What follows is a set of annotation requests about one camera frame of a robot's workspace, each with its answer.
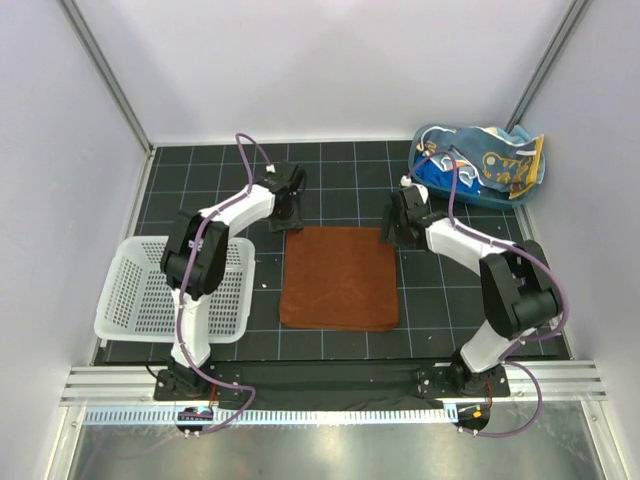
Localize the left aluminium frame post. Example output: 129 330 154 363
56 0 153 156

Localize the brown towel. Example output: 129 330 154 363
279 227 400 333

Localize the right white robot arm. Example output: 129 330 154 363
380 183 568 396

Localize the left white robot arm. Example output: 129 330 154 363
157 162 307 400

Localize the slotted cable duct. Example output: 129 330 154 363
83 405 458 427

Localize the right aluminium frame post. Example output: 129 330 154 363
505 0 592 131

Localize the aluminium frame post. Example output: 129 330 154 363
56 0 153 156
505 0 592 131

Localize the white perforated plastic basket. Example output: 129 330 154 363
94 236 255 344

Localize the bright blue cloth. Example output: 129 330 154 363
416 157 483 195

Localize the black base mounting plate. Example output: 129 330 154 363
153 359 511 411

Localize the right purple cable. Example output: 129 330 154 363
402 149 571 439

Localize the blue plastic tub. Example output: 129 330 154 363
408 124 544 210

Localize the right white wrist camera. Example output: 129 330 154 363
400 175 429 202

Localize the aluminium front rail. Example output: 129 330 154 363
61 360 607 405

